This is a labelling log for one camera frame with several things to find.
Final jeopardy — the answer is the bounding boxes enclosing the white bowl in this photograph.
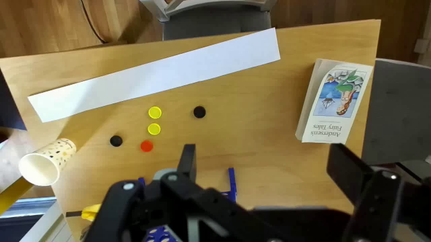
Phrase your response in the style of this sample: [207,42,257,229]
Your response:
[17,136,78,188]

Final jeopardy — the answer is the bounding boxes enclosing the fairy tales paperback book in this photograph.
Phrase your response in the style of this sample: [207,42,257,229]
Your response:
[293,57,374,145]

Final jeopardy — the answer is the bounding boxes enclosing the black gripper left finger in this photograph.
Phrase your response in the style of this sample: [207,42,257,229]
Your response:
[82,142,270,242]

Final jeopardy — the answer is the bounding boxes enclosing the red game disc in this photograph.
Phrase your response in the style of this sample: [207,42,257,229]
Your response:
[138,138,154,153]

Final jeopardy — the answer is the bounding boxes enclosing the black game disc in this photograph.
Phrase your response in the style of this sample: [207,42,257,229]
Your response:
[109,132,123,147]
[192,104,207,119]

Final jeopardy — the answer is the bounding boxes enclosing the white side table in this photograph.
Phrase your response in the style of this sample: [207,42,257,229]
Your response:
[362,57,431,166]

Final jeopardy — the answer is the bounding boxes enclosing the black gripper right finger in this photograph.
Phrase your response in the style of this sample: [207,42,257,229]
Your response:
[326,142,406,242]

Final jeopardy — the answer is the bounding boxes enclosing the yellow game disc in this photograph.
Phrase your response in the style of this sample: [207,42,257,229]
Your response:
[146,120,163,136]
[146,104,164,120]

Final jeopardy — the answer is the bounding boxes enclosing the yellow bar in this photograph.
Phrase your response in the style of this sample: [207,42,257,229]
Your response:
[0,175,33,214]

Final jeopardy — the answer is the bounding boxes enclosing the long white paper strip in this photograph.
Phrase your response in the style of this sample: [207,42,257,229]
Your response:
[27,26,281,124]

